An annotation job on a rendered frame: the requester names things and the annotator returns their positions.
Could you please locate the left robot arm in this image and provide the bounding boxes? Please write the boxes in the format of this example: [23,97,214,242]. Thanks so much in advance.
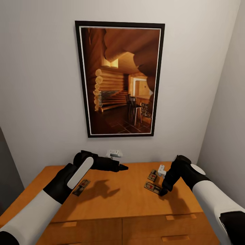
[0,150,128,245]

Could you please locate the mousetrap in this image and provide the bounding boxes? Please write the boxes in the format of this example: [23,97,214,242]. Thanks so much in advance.
[72,179,91,196]
[144,181,162,195]
[148,169,158,182]

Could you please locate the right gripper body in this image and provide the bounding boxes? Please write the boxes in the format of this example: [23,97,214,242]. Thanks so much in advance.
[162,171,179,192]

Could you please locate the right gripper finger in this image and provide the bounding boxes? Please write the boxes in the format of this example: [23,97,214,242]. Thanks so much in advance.
[159,187,168,197]

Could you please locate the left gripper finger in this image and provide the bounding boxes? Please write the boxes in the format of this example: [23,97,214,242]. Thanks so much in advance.
[118,164,128,172]

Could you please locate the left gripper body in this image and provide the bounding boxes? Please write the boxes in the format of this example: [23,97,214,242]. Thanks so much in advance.
[100,157,119,172]

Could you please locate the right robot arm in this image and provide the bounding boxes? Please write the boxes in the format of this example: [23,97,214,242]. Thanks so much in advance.
[158,155,245,245]

